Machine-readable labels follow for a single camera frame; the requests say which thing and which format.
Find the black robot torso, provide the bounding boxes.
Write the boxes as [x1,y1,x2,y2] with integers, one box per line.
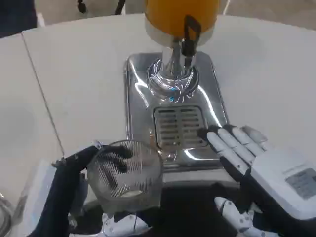
[138,182,244,237]

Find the orange juice dispenser tank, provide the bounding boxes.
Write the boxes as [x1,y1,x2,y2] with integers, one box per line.
[144,0,218,48]

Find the steel dispenser base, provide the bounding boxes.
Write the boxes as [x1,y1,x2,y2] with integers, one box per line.
[123,44,229,189]

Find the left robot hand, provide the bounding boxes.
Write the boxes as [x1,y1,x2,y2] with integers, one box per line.
[14,144,152,237]

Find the clear ribbed glass cup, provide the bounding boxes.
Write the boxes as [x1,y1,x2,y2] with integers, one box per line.
[87,139,164,213]

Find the black tap handle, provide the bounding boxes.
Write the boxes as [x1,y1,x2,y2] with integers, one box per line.
[182,14,201,56]

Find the person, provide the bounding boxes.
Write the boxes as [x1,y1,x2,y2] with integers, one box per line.
[0,0,38,38]

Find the steel drip tray grid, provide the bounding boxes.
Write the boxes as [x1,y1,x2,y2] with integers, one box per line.
[153,105,211,150]

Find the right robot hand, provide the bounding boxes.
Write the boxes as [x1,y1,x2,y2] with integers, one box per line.
[198,124,316,237]

